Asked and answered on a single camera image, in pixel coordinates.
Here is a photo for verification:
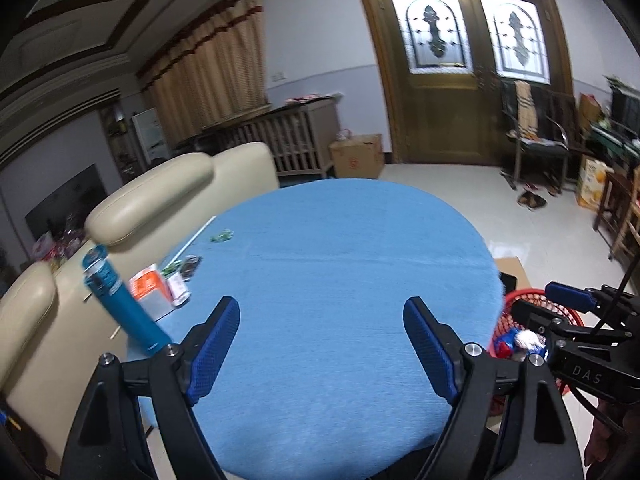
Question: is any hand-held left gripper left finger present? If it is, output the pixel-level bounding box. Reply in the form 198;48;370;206
62;296;241;480

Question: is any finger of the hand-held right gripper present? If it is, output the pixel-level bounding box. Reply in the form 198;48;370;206
544;281;640;316
510;299;626;343

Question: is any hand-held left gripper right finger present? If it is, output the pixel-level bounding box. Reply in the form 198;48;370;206
402;296;583;480

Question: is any red plastic basket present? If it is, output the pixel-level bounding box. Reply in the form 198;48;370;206
487;287;586;418

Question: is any person's right hand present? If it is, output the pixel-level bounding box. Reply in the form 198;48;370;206
582;402;633;473

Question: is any large cardboard box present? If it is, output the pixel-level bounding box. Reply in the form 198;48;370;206
492;256;531;291

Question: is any white labelled packet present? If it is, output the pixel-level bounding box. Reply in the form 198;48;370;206
167;274;192;307

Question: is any wooden chair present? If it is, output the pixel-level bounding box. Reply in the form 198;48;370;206
595;165;640;266

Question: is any orange and white tissue box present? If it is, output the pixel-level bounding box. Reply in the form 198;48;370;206
129;263;175;322

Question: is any dark flat packet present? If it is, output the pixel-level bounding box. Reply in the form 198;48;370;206
179;255;203;281

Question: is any teal thermos bottle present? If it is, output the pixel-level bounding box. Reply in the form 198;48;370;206
81;245;171;356

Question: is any yellow printed box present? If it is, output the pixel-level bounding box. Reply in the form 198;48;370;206
575;155;608;211

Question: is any cluttered dark side table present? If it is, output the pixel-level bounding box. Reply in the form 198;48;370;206
592;75;640;161

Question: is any beige leather sofa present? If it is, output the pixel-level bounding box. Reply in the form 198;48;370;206
0;141;281;461

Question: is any brown paper bag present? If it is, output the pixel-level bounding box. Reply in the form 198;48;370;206
577;92;603;128

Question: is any striped scarf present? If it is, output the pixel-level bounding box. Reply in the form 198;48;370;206
515;80;541;141

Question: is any small cardboard box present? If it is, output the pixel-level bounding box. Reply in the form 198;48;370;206
328;132;386;180

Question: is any black television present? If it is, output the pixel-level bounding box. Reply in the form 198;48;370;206
25;164;108;243

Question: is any wooden glazed door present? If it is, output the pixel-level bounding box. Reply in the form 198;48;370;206
350;0;576;166

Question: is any black bag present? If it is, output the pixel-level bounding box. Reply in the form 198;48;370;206
0;395;48;480

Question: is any dark display cabinet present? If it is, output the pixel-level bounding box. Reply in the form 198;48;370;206
100;102;146;181

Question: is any wooden slatted crib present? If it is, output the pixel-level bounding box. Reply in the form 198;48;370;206
200;97;342;178

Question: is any white standing air conditioner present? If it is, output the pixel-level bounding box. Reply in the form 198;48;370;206
131;107;171;161

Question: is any beige curtain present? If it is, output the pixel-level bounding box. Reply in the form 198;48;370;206
137;0;268;146

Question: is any metal frame chair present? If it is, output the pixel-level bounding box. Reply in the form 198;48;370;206
500;80;576;196

